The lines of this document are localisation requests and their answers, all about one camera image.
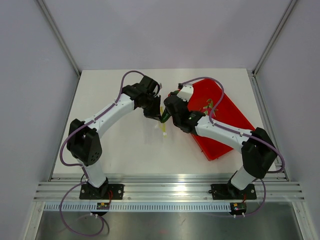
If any green cucumber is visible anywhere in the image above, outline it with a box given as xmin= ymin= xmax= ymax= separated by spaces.
xmin=160 ymin=108 xmax=171 ymax=123

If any clear zip top bag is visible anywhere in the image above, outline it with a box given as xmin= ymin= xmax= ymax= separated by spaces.
xmin=143 ymin=118 xmax=167 ymax=145

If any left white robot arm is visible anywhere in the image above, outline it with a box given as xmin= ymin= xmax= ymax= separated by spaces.
xmin=66 ymin=75 xmax=161 ymax=199

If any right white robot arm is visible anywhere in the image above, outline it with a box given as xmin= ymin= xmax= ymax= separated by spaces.
xmin=164 ymin=94 xmax=280 ymax=199

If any pink dragon fruit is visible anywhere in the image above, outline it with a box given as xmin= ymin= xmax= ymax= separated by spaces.
xmin=202 ymin=98 xmax=218 ymax=118

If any red plastic tray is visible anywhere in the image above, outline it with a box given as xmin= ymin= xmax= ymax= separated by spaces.
xmin=188 ymin=78 xmax=255 ymax=161

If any right small circuit board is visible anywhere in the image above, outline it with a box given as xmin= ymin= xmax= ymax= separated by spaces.
xmin=230 ymin=202 xmax=247 ymax=213

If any small circuit board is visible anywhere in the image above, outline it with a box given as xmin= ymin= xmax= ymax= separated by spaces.
xmin=96 ymin=202 xmax=110 ymax=210
xmin=230 ymin=202 xmax=247 ymax=213

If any left small circuit board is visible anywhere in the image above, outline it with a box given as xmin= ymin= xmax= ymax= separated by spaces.
xmin=96 ymin=202 xmax=110 ymax=210

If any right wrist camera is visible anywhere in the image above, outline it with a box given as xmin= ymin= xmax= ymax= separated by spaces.
xmin=176 ymin=83 xmax=194 ymax=103

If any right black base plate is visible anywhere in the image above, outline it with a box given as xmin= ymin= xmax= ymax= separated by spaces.
xmin=208 ymin=183 xmax=257 ymax=201

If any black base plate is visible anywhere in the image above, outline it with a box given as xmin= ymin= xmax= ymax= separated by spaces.
xmin=208 ymin=183 xmax=257 ymax=201
xmin=79 ymin=183 xmax=124 ymax=200

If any right aluminium frame post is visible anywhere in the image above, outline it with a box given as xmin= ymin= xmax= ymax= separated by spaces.
xmin=252 ymin=0 xmax=300 ymax=77

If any aluminium frame post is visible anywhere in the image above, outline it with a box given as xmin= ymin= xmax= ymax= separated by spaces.
xmin=252 ymin=0 xmax=300 ymax=77
xmin=34 ymin=0 xmax=82 ymax=79

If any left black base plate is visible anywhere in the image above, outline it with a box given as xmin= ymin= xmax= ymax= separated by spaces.
xmin=79 ymin=183 xmax=124 ymax=200

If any left aluminium frame post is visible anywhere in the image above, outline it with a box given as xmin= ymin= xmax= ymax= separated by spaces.
xmin=34 ymin=0 xmax=82 ymax=79

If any aluminium mounting rail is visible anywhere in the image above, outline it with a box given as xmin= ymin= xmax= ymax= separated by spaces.
xmin=33 ymin=173 xmax=305 ymax=203

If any white slotted cable duct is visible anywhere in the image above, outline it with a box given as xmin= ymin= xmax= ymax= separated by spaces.
xmin=44 ymin=202 xmax=231 ymax=213

